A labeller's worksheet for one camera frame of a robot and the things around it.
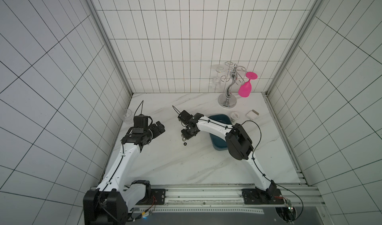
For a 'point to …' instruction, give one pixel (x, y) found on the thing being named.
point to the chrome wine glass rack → (229, 100)
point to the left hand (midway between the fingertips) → (157, 132)
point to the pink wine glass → (244, 89)
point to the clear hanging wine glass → (216, 81)
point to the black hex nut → (185, 145)
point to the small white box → (252, 114)
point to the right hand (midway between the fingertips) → (182, 137)
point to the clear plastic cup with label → (234, 116)
